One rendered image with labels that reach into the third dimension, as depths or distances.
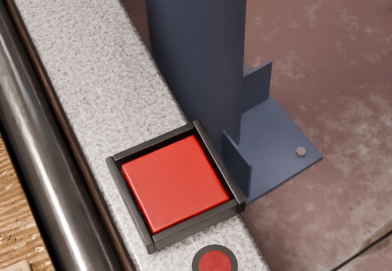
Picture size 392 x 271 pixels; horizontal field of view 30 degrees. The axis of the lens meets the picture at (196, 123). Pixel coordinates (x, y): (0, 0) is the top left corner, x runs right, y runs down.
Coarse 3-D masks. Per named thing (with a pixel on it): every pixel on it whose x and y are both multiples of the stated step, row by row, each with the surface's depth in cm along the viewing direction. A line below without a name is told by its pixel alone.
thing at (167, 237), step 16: (176, 128) 54; (192, 128) 54; (144, 144) 53; (160, 144) 54; (208, 144) 53; (112, 160) 53; (128, 160) 54; (112, 176) 53; (224, 176) 52; (128, 192) 51; (240, 192) 51; (128, 208) 51; (224, 208) 51; (240, 208) 51; (144, 224) 50; (192, 224) 50; (208, 224) 51; (144, 240) 49; (160, 240) 50; (176, 240) 51
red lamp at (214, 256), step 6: (210, 252) 51; (216, 252) 51; (222, 252) 51; (204, 258) 50; (210, 258) 50; (216, 258) 50; (222, 258) 50; (228, 258) 50; (198, 264) 50; (204, 264) 50; (210, 264) 50; (216, 264) 50; (222, 264) 50; (228, 264) 50; (204, 270) 50; (210, 270) 50; (216, 270) 50; (222, 270) 50; (228, 270) 50
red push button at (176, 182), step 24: (192, 144) 54; (144, 168) 53; (168, 168) 53; (192, 168) 53; (144, 192) 52; (168, 192) 52; (192, 192) 52; (216, 192) 52; (144, 216) 51; (168, 216) 51; (192, 216) 51
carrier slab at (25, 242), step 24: (0, 144) 53; (0, 168) 52; (0, 192) 51; (24, 192) 52; (0, 216) 50; (24, 216) 50; (0, 240) 49; (24, 240) 49; (0, 264) 48; (48, 264) 48
